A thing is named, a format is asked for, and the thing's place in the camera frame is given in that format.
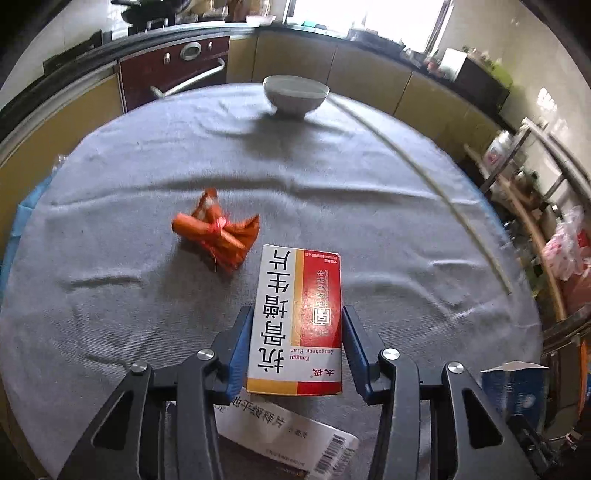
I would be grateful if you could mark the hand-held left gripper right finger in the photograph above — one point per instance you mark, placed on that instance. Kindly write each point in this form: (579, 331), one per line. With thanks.
(358, 355)

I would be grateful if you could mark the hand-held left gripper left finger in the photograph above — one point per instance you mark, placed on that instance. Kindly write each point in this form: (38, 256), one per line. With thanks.
(240, 355)

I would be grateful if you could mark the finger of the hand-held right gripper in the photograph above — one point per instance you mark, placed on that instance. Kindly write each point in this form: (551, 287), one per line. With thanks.
(531, 441)

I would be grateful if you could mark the blue white carton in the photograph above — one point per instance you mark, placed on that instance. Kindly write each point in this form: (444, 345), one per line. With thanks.
(517, 392)

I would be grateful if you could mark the red white medicine box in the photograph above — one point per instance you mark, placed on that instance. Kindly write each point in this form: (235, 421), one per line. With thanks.
(295, 323)

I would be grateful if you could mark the orange wrapper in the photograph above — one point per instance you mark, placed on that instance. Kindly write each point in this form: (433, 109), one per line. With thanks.
(217, 230)

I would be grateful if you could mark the pink white plastic bag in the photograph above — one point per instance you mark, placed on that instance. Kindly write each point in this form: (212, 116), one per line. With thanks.
(565, 249)

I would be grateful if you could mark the grey tablecloth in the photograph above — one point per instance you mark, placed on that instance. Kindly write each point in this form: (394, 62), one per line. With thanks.
(138, 161)

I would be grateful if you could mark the metal storage rack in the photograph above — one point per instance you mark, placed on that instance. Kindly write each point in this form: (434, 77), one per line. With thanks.
(521, 207)

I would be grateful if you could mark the white plastic jug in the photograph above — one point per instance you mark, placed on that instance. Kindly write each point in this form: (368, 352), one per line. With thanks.
(496, 152)

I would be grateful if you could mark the blue undercloth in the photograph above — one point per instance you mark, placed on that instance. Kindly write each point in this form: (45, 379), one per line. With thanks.
(32, 198)

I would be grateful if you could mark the white bowl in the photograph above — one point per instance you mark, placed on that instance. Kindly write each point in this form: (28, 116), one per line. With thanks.
(295, 94)

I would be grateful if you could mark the yellow base cabinets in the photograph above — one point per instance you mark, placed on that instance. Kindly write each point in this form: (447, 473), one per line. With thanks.
(369, 78)

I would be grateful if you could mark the dark red oven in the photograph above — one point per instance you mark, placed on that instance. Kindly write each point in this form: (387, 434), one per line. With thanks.
(175, 69)

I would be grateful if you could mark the microwave oven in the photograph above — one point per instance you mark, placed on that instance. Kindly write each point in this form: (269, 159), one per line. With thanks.
(480, 82)

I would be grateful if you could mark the green plastic bag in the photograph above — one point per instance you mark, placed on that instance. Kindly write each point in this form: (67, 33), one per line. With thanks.
(501, 74)

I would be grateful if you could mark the black kitchen countertop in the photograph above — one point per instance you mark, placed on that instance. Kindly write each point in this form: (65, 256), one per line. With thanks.
(323, 37)

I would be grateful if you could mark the window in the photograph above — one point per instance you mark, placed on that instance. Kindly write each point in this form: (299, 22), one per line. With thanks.
(369, 18)

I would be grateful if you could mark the gas stove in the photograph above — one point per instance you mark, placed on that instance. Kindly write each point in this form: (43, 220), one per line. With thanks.
(74, 51)

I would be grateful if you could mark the black wok with lid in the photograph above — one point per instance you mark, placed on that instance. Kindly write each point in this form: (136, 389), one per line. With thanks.
(138, 11)

